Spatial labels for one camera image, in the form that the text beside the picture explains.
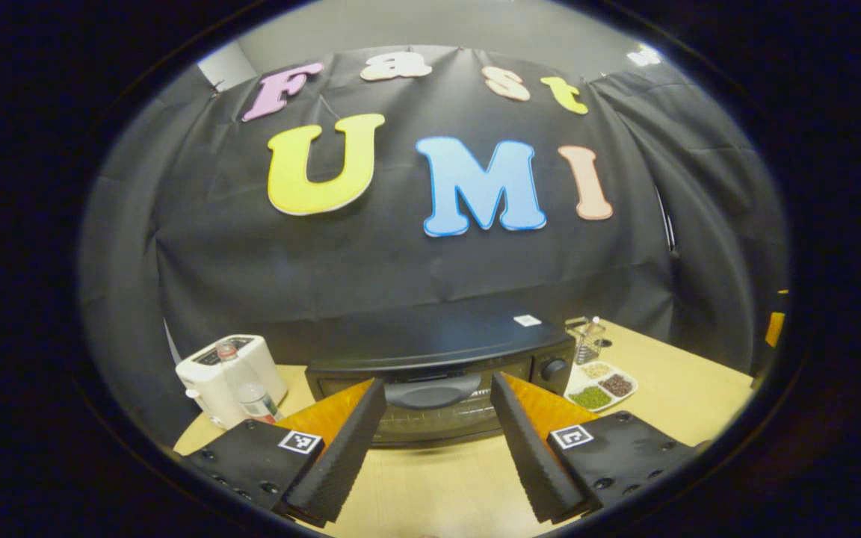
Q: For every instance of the black electric oven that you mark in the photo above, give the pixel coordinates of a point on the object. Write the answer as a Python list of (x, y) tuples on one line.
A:
[(438, 336)]

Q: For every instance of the white divided dish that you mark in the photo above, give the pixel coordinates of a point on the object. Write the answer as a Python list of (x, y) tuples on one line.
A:
[(576, 379)]

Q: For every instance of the dark red beans heap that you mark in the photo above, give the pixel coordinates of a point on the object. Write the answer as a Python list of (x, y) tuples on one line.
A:
[(616, 385)]

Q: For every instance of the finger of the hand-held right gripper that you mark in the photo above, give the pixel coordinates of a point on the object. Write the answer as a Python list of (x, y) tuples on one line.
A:
[(776, 329)]

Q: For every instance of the white toaster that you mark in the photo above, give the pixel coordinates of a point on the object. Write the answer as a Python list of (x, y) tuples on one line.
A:
[(206, 381)]

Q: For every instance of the pale soybeans heap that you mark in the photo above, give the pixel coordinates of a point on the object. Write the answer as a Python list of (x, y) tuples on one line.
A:
[(596, 369)]

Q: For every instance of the green mung beans heap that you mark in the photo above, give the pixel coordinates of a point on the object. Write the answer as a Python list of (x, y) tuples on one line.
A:
[(590, 397)]

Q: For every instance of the black backdrop cloth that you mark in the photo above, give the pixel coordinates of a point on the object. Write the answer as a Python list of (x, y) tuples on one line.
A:
[(400, 269)]

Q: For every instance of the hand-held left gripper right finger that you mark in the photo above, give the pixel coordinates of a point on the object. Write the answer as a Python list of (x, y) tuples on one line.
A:
[(531, 456)]

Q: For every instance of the clear plastic bottle red label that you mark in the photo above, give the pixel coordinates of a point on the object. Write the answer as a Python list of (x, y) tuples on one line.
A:
[(255, 396)]

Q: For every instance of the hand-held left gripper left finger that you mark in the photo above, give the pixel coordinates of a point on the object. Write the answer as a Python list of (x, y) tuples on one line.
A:
[(341, 463)]

